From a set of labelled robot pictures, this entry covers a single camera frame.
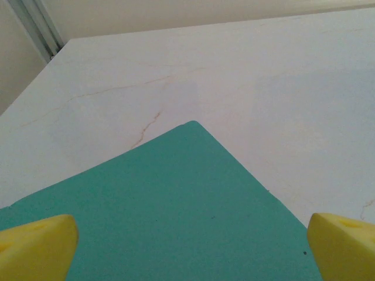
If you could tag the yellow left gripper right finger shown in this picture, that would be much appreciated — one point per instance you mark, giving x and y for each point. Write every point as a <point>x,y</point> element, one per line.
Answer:
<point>345,254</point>

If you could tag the green paper folder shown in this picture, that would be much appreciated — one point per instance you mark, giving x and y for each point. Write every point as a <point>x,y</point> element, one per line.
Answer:
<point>175,205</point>

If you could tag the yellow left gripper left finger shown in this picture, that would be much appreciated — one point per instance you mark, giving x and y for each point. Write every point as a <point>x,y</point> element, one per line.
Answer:
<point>35,251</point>

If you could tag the aluminium frame corner post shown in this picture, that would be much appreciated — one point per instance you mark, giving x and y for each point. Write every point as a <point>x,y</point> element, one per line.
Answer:
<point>38,29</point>

